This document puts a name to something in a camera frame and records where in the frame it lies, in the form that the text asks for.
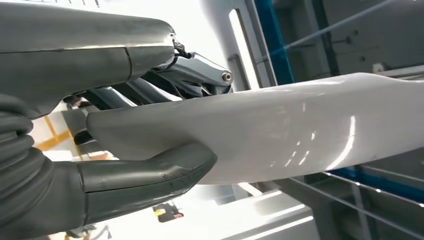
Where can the blue metal beam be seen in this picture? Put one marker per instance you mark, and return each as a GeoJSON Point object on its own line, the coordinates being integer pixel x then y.
{"type": "Point", "coordinates": [391, 187]}

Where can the blue metal post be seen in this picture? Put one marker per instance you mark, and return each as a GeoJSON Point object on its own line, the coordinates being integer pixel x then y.
{"type": "Point", "coordinates": [273, 39]}

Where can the grey metal rail rack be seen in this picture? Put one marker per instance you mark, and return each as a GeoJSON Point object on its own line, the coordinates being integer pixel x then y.
{"type": "Point", "coordinates": [361, 212]}

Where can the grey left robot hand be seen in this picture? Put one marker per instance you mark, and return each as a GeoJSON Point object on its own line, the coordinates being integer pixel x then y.
{"type": "Point", "coordinates": [66, 59]}

